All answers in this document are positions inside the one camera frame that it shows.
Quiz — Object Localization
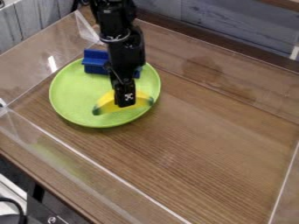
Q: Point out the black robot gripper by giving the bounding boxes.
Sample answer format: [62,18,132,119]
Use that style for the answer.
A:
[104,27,146,108]

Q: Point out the yellow toy banana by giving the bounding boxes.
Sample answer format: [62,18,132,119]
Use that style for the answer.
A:
[92,90,155,116]

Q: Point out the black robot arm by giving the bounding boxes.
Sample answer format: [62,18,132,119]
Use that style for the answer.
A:
[90,0,146,108]

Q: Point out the green round plate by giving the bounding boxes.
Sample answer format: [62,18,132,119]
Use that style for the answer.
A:
[50,59,152,128]

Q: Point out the blue plastic block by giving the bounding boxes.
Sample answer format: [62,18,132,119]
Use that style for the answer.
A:
[82,49,146,80]

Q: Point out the black box with knob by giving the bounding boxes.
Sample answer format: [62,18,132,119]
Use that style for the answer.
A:
[26,198,90,224]

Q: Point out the clear acrylic tray enclosure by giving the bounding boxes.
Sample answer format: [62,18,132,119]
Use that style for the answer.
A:
[0,14,299,224]

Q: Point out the black cable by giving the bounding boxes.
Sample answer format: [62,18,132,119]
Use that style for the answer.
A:
[0,197,28,224]

